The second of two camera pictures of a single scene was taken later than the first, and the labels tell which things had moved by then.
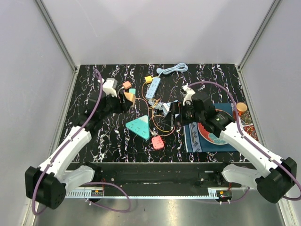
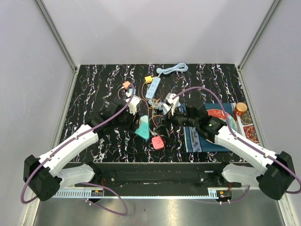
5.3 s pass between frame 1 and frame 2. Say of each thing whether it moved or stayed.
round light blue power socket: stayed
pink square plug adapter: stayed
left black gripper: moved
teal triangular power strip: stayed
